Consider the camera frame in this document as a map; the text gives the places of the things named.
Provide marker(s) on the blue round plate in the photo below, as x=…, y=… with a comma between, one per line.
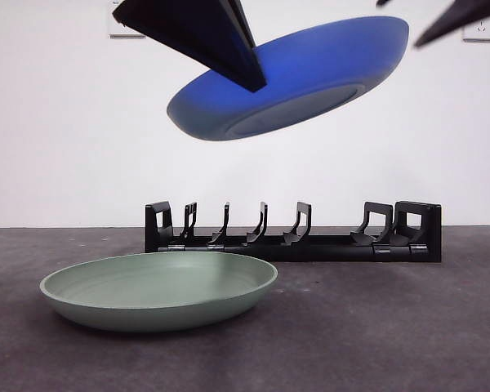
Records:
x=310, y=73

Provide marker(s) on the pale green round plate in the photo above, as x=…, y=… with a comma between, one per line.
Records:
x=159, y=294

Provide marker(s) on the white wall power outlet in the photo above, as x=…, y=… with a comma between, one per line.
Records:
x=479, y=36
x=116, y=32

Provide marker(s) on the black plate rack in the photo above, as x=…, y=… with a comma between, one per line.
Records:
x=330, y=251

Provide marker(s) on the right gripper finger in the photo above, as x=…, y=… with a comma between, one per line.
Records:
x=384, y=2
x=469, y=16

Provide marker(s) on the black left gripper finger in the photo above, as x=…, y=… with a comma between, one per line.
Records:
x=196, y=32

